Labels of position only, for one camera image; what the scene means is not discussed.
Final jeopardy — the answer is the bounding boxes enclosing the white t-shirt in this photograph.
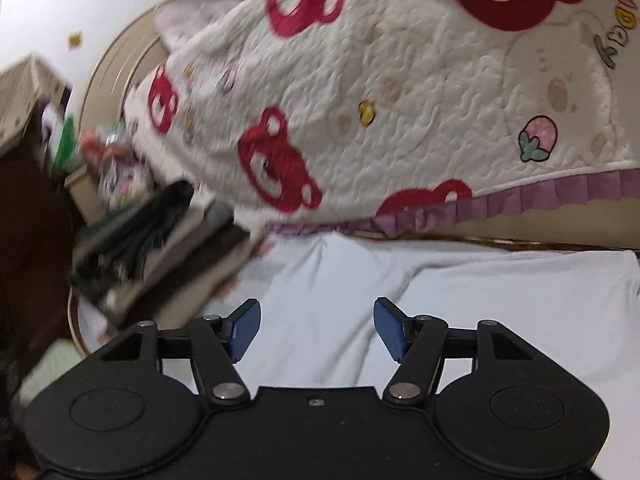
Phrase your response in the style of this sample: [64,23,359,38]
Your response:
[213,234,639,479]

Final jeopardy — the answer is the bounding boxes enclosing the folded dark brown garment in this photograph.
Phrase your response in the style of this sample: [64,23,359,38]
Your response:
[108,222,266,330]

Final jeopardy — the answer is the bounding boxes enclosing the panda cartoon blanket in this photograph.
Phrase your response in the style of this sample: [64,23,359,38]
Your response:
[67,236,283,356]

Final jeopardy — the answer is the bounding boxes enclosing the folded black garment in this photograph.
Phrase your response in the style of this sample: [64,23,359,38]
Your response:
[70,180,194,304]

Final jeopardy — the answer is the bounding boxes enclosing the light green bed sheet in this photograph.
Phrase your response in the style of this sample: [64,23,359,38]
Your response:
[6,339,84,411]

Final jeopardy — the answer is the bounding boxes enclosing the white quilt red bears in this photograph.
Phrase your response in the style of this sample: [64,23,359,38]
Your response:
[124,0,639,234]

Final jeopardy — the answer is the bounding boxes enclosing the bedside clutter items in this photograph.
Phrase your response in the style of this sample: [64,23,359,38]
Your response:
[1,55,154,223]

